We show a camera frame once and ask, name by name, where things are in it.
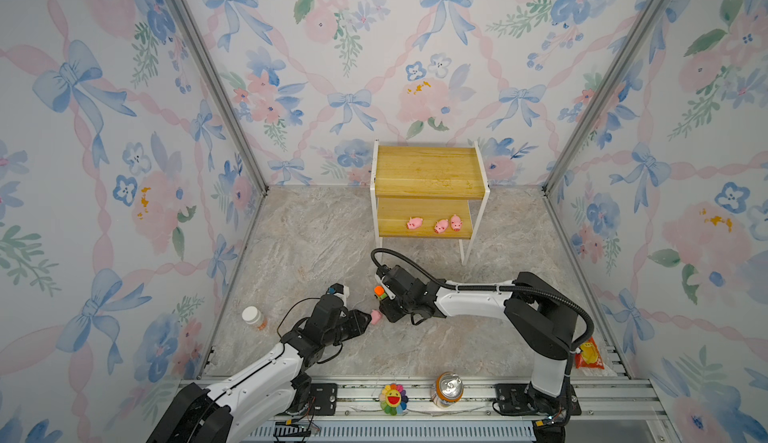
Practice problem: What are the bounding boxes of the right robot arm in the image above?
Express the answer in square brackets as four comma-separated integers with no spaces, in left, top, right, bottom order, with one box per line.
[376,264,595,399]

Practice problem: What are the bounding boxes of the right arm mounting base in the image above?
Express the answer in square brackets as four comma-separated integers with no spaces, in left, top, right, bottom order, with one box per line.
[493,380,582,419]

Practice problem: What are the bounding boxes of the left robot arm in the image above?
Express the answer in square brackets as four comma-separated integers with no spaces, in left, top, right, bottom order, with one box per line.
[147,284,373,442]

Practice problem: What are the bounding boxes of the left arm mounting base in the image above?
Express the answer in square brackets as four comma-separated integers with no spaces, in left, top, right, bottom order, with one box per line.
[286,383,339,416]

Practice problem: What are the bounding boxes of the white capped pill bottle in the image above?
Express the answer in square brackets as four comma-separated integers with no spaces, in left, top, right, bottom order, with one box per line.
[241,306,268,331]

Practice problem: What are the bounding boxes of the orange metal can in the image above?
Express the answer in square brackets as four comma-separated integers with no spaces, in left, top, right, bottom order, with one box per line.
[430,372,464,409]

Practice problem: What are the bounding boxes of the rainbow smiling flower plush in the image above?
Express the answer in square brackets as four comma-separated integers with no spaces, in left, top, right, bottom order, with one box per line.
[379,383,409,416]

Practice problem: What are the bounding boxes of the small red toy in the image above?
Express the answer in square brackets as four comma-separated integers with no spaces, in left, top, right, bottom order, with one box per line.
[574,337,605,370]

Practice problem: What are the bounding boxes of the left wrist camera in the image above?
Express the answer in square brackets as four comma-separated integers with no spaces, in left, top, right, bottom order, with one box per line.
[327,283,350,306]

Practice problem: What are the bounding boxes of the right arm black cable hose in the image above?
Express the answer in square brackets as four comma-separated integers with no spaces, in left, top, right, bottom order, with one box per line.
[370,247,595,354]

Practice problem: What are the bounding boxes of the wooden two-tier white-frame shelf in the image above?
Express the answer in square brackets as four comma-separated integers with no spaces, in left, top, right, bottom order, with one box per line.
[369,142,491,264]

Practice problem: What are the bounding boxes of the aluminium mounting rail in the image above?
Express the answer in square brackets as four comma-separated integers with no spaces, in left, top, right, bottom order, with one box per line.
[244,376,681,442]

